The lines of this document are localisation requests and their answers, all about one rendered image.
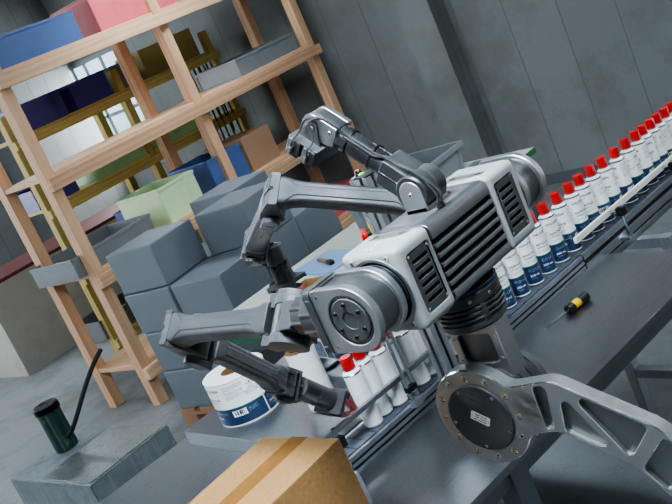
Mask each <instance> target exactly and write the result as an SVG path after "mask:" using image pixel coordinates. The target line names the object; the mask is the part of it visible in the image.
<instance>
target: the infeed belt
mask: <svg viewBox="0 0 672 504"><path fill-rule="evenodd" d="M570 257H571V259H570V260H569V261H567V262H565V263H563V264H556V265H557V268H558V270H557V271H556V272H555V273H553V274H550V275H543V277H544V279H545V281H544V283H542V284H540V285H538V286H535V287H530V286H529V287H530V289H531V294H530V295H528V296H526V297H524V298H520V299H517V298H516V301H517V303H518V304H517V306H516V307H514V308H513V309H510V310H507V311H506V312H505V313H506V315H507V318H509V317H510V316H511V315H512V314H513V313H515V312H516V311H517V310H518V309H519V308H520V307H521V306H523V305H524V304H525V303H526V302H527V301H528V300H529V299H531V298H532V297H533V296H534V295H535V294H536V293H538V292H539V291H540V290H541V289H542V288H543V287H544V286H546V285H547V284H548V283H549V282H550V281H551V280H552V279H554V278H555V277H556V276H557V275H558V274H559V273H560V272H562V271H563V270H564V269H565V268H566V267H567V266H568V265H570V264H571V263H572V262H573V261H574V260H575V259H576V258H578V257H579V255H574V256H570ZM438 379H439V377H438V375H435V376H431V381H430V382H429V383H428V384H426V385H424V386H421V387H418V392H419V395H421V394H422V393H423V392H424V391H425V390H426V389H428V388H429V387H430V386H431V385H432V384H433V383H434V382H436V381H437V380H438ZM409 401H410V398H409V396H408V401H407V403H405V404H404V405H402V406H400V407H396V408H394V411H393V412H392V413H391V414H390V415H388V416H386V417H383V419H384V422H383V423H382V424H381V425H380V426H378V427H376V428H374V429H367V428H366V427H365V424H364V423H363V424H362V425H361V426H359V427H358V428H357V429H356V430H355V431H353V432H352V433H351V434H350V435H349V436H348V437H347V438H346V440H347V442H348V445H347V446H346V447H345V448H344V449H345V451H346V453H347V455H348V457H350V456H351V455H352V454H353V453H354V452H355V451H357V450H358V449H359V448H360V447H361V446H362V445H363V444H365V443H366V442H367V441H368V440H369V439H370V438H371V437H373V436H374V435H375V434H376V433H377V432H378V431H379V430H381V429H382V428H383V427H384V426H385V425H386V424H387V423H389V422H390V421H391V420H392V419H393V418H394V417H395V416H397V415H398V414H399V413H400V412H401V411H402V410H404V409H405V408H406V407H407V406H408V405H409V404H410V403H409Z"/></svg>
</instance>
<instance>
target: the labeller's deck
mask: <svg viewBox="0 0 672 504"><path fill-rule="evenodd" d="M325 370H326V372H327V375H328V377H329V379H330V381H331V383H332V386H333V388H335V389H345V390H347V391H349V389H348V387H347V385H346V383H345V380H344V378H343V376H342V374H343V372H344V371H342V366H341V364H340V362H339V361H338V362H337V363H335V364H334V365H332V366H330V367H328V368H327V369H325ZM349 392H350V391H349ZM345 418H346V417H343V418H339V417H335V416H333V417H331V416H327V415H322V414H320V413H313V412H311V411H310V409H309V406H308V404H307V403H305V402H303V401H299V402H297V403H292V404H281V403H279V404H278V405H277V406H276V407H275V408H274V409H273V410H272V411H270V412H269V413H268V414H266V415H265V416H263V417H261V418H259V419H258V420H256V421H253V422H251V423H249V424H246V425H243V426H239V427H233V428H228V427H225V426H223V424H222V422H221V420H220V418H219V416H218V414H217V412H216V410H215V408H214V409H213V410H212V411H210V412H209V413H208V414H206V415H205V416H204V417H202V418H201V419H200V420H198V421H197V422H196V423H194V424H193V425H191V426H190V427H189V428H187V429H186V430H185V431H184V433H185V435H186V437H187V439H188V441H189V443H190V444H193V445H199V446H206V447H212V448H218V449H225V450H231V451H237V452H244V453H246V452H247V451H248V450H249V449H250V448H251V447H252V446H254V445H255V444H256V443H257V442H258V441H259V440H260V439H261V438H263V437H288V438H291V437H308V438H322V437H323V436H325V435H326V434H327V433H328V432H329V431H331V430H330V429H331V428H333V427H335V426H337V425H338V424H339V423H340V422H341V421H343V420H344V419H345Z"/></svg>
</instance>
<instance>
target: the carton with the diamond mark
mask: <svg viewBox="0 0 672 504"><path fill-rule="evenodd" d="M188 504H369V502H368V500H367V498H366V496H365V493H364V491H363V489H362V487H361V485H360V483H359V481H358V478H357V476H356V474H355V472H354V470H353V468H352V465H351V463H350V461H349V459H348V457H347V455H346V453H345V450H344V448H343V446H342V444H341V442H340V440H339V439H338V438H308V437H291V438H288V437H263V438H261V439H260V440H259V441H258V442H257V443H256V444H255V445H254V446H252V447H251V448H250V449H249V450H248V451H247V452H246V453H245V454H243V455H242V456H241V457H240V458H239V459H238V460H237V461H236V462H234V463H233V464H232V465H231V466H230V467H229V468H228V469H227V470H225V471H224V472H223V473H222V474H221V475H220V476H219V477H218V478H216V479H215V480H214V481H213V482H212V483H211V484H210V485H209V486H207V487H206V488H205V489H204V490H203V491H202V492H201V493H200V494H198V495H197V496H196V497H195V498H194V499H193V500H192V501H191V502H190V503H188Z"/></svg>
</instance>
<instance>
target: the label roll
mask: <svg viewBox="0 0 672 504"><path fill-rule="evenodd" d="M202 383H203V386H204V388H205V390H206V392H207V394H208V396H209V398H210V400H211V402H212V404H213V406H214V408H215V410H216V412H217V414H218V416H219V418H220V420H221V422H222V424H223V426H225V427H228V428H233V427H239V426H243V425H246V424H249V423H251V422H253V421H256V420H258V419H259V418H261V417H263V416H265V415H266V414H268V413H269V412H270V411H272V410H273V409H274V408H275V407H276V406H277V405H278V404H279V403H278V402H275V401H274V400H275V399H274V397H273V396H271V395H269V394H267V393H265V390H263V389H261V387H260V386H259V385H258V384H257V383H255V382H254V381H252V380H250V379H248V378H246V377H244V376H241V375H239V374H237V373H235V372H233V371H231V370H229V369H227V368H224V367H222V366H220V365H219V366H218V367H216V368H215V369H213V370H212V371H211V372H210V373H208V374H207V375H206V377H205V378H204V379H203V382H202Z"/></svg>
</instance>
